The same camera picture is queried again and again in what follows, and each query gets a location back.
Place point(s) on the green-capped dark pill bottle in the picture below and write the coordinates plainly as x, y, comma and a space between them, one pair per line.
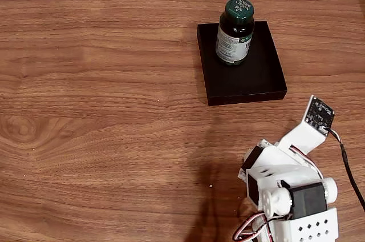
232, 45

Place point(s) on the shallow black box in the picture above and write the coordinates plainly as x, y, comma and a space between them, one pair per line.
256, 79

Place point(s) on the camera board on white mount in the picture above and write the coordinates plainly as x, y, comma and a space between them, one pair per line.
319, 115

